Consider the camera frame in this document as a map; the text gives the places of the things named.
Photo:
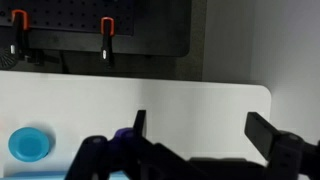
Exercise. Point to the left orange black clamp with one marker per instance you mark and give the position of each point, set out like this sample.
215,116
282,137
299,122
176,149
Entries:
20,28

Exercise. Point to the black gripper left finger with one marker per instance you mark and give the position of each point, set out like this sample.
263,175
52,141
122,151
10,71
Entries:
139,159

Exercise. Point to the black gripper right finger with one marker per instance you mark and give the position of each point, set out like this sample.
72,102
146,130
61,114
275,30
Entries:
287,154

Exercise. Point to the purple toy block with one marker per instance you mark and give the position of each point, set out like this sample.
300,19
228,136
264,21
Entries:
122,133

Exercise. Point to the right orange black clamp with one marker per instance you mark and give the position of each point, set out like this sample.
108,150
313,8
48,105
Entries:
107,31

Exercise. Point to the black perforated board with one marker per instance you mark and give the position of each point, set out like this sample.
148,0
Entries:
146,27

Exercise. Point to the blue toy sink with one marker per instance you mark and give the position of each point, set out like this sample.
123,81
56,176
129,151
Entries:
53,175

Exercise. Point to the blue toy plate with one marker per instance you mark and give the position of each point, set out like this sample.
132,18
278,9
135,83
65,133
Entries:
29,144

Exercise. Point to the orange black clamp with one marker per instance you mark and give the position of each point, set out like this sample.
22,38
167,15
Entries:
107,31
20,28

